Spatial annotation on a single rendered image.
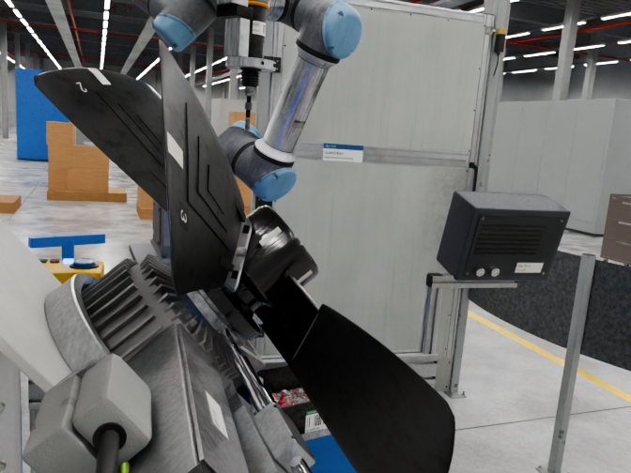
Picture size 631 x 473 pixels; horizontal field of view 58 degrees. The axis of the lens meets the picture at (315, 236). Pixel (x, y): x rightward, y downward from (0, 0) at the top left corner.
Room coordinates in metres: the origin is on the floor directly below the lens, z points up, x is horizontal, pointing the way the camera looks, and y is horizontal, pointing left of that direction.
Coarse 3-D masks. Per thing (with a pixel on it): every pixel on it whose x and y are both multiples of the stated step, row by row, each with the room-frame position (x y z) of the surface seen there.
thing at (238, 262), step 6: (246, 216) 0.67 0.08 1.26; (246, 222) 0.68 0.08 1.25; (240, 228) 0.66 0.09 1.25; (240, 234) 0.66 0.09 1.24; (246, 234) 0.69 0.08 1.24; (240, 240) 0.67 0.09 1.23; (246, 240) 0.69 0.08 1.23; (240, 246) 0.67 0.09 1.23; (246, 246) 0.69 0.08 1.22; (234, 258) 0.65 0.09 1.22; (240, 258) 0.67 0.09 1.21; (234, 264) 0.65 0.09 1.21; (240, 264) 0.68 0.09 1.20; (240, 270) 0.68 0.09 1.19; (228, 276) 0.63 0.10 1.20; (228, 282) 0.64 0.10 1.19; (234, 282) 0.66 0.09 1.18; (228, 288) 0.64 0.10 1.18; (234, 288) 0.66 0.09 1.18
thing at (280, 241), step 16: (272, 208) 0.74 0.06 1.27; (256, 224) 0.72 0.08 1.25; (272, 224) 0.71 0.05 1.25; (256, 240) 0.70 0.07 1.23; (272, 240) 0.70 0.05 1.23; (288, 240) 0.70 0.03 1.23; (256, 256) 0.69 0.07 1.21; (272, 256) 0.69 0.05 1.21; (288, 256) 0.70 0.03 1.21; (304, 256) 0.70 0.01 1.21; (256, 272) 0.69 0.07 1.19; (272, 272) 0.69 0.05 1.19; (288, 272) 0.70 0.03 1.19; (304, 272) 0.71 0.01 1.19; (224, 288) 0.68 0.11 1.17; (240, 288) 0.69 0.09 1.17; (256, 288) 0.69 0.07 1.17; (272, 288) 0.69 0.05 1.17; (224, 304) 0.66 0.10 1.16; (240, 304) 0.69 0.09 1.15; (256, 304) 0.71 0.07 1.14; (240, 320) 0.67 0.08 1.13
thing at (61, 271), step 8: (48, 264) 1.10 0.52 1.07; (56, 264) 1.10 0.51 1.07; (64, 264) 1.11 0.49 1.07; (72, 264) 1.11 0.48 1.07; (96, 264) 1.12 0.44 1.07; (56, 272) 1.05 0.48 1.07; (64, 272) 1.05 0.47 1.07; (72, 272) 1.06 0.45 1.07; (80, 272) 1.06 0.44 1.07; (88, 272) 1.06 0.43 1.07; (96, 272) 1.07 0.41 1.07; (64, 280) 1.05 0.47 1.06
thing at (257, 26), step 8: (256, 8) 0.82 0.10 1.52; (264, 8) 0.83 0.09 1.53; (256, 16) 0.82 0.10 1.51; (264, 16) 0.83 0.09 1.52; (256, 24) 0.82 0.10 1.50; (264, 24) 0.83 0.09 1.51; (256, 32) 0.82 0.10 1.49; (264, 32) 0.83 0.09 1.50; (256, 40) 0.82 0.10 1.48; (264, 40) 0.83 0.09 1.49; (256, 48) 0.82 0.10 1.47; (248, 56) 0.82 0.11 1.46; (256, 56) 0.82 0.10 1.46; (248, 72) 0.82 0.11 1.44; (256, 72) 0.83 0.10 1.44; (240, 80) 0.83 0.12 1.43; (248, 80) 0.82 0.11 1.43; (256, 80) 0.83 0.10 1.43
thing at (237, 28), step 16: (224, 0) 0.79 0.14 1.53; (240, 0) 0.79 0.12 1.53; (224, 16) 0.80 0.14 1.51; (240, 16) 0.79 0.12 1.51; (240, 32) 0.80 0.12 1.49; (224, 48) 0.81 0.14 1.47; (240, 48) 0.80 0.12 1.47; (240, 64) 0.80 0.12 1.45; (256, 64) 0.80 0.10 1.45; (272, 64) 0.82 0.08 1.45
